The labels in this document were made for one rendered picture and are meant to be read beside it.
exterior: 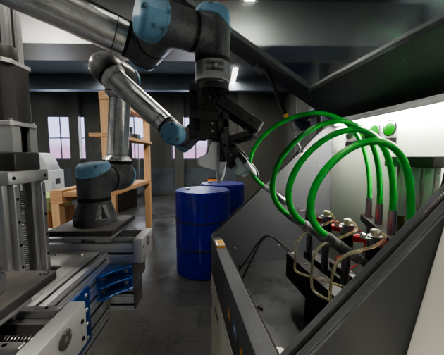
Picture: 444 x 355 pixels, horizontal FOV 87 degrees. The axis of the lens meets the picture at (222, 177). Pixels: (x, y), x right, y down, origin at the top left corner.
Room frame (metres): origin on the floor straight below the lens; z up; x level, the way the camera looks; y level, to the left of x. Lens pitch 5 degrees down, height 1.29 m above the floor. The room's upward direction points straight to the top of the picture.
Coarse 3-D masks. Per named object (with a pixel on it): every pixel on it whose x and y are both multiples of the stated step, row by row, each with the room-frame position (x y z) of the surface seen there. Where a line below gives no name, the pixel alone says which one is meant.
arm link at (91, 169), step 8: (80, 168) 0.82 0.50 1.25; (88, 168) 0.82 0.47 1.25; (96, 168) 0.83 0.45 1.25; (104, 168) 0.86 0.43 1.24; (112, 168) 0.92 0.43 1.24; (80, 176) 0.82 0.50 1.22; (88, 176) 0.82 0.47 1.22; (96, 176) 0.83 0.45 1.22; (104, 176) 0.86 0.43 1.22; (112, 176) 0.90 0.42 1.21; (80, 184) 0.82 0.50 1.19; (88, 184) 0.82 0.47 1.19; (96, 184) 0.83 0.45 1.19; (104, 184) 0.85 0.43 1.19; (112, 184) 0.90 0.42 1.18; (80, 192) 0.82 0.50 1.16; (88, 192) 0.82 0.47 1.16; (96, 192) 0.83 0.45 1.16; (104, 192) 0.85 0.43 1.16
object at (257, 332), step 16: (224, 256) 0.77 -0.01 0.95; (224, 272) 0.66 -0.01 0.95; (224, 288) 0.66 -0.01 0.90; (240, 288) 0.57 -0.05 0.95; (224, 304) 0.66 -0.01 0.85; (240, 304) 0.51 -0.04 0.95; (224, 320) 0.66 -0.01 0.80; (240, 320) 0.47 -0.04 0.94; (256, 320) 0.46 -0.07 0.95; (240, 336) 0.47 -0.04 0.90; (256, 336) 0.41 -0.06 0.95; (256, 352) 0.38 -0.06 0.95; (272, 352) 0.38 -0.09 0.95
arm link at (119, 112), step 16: (128, 64) 1.00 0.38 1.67; (112, 96) 0.97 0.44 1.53; (112, 112) 0.97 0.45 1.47; (128, 112) 1.00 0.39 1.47; (112, 128) 0.97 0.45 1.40; (128, 128) 1.01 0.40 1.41; (112, 144) 0.97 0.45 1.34; (128, 144) 1.02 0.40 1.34; (112, 160) 0.96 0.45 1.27; (128, 160) 1.00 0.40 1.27; (128, 176) 1.00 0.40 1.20
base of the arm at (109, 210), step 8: (80, 200) 0.83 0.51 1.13; (88, 200) 0.82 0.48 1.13; (96, 200) 0.83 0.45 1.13; (104, 200) 0.85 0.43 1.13; (80, 208) 0.82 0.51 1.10; (88, 208) 0.82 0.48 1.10; (96, 208) 0.83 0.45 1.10; (104, 208) 0.85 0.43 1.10; (112, 208) 0.88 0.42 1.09; (80, 216) 0.81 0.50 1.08; (88, 216) 0.81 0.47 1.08; (96, 216) 0.82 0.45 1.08; (104, 216) 0.84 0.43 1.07; (112, 216) 0.86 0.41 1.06; (80, 224) 0.80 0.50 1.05; (88, 224) 0.80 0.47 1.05; (96, 224) 0.81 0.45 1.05; (104, 224) 0.83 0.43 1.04
